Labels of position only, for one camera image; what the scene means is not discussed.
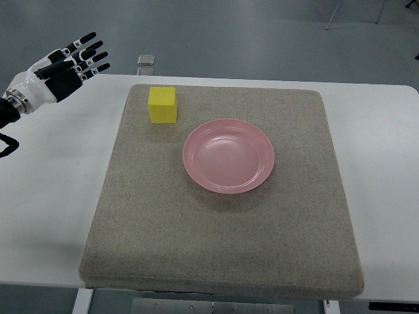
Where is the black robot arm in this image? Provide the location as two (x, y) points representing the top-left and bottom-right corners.
(0, 98), (20, 128)

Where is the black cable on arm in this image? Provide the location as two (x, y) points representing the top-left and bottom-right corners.
(0, 132), (20, 159)

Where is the beige fabric mat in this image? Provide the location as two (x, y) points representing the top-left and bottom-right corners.
(79, 84), (364, 300)

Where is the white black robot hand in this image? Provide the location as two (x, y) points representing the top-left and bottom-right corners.
(1, 32), (110, 116)

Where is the metal stand legs background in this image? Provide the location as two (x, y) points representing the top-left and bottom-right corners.
(325, 0), (419, 31)

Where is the clear floor socket cover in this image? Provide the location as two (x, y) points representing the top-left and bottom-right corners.
(137, 54), (155, 65)

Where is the yellow foam block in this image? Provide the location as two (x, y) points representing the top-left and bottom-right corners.
(148, 86), (177, 124)

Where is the pink plate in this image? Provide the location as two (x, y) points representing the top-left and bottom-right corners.
(183, 118), (275, 194)

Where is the white table leg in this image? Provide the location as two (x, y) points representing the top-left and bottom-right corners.
(71, 288), (94, 314)
(323, 300), (340, 314)

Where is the white table leg right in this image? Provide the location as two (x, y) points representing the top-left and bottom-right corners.
(323, 300), (340, 314)

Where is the white table leg left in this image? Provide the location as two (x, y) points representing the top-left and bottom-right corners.
(71, 288), (94, 314)

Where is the grey metal crossbar plate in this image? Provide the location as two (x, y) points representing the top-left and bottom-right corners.
(130, 298), (295, 314)

